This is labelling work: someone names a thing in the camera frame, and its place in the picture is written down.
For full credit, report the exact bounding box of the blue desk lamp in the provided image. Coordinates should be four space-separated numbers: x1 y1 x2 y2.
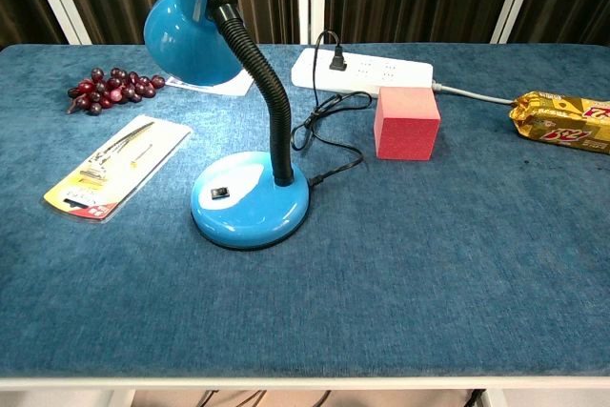
143 0 313 251

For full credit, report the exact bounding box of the blue fabric table cloth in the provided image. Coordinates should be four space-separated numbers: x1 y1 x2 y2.
0 43 610 379

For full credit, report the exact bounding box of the red cube block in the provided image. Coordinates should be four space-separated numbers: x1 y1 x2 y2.
374 87 441 161

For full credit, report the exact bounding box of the white paper sheet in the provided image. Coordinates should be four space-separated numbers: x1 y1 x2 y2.
163 68 256 97

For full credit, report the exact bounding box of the white power strip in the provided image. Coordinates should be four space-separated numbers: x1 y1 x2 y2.
291 48 435 94

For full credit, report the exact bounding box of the packaged pen blister card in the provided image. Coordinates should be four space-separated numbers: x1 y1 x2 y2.
42 113 193 223

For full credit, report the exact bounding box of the purple artificial grape bunch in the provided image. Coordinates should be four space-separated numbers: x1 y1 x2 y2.
66 67 167 116

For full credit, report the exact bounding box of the gold snack package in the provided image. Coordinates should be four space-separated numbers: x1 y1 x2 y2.
508 91 610 156

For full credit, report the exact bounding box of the black lamp power cord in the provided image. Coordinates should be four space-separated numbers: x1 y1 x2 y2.
289 30 374 188

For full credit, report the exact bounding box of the grey power strip cable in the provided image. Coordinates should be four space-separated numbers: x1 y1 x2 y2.
431 80 517 107

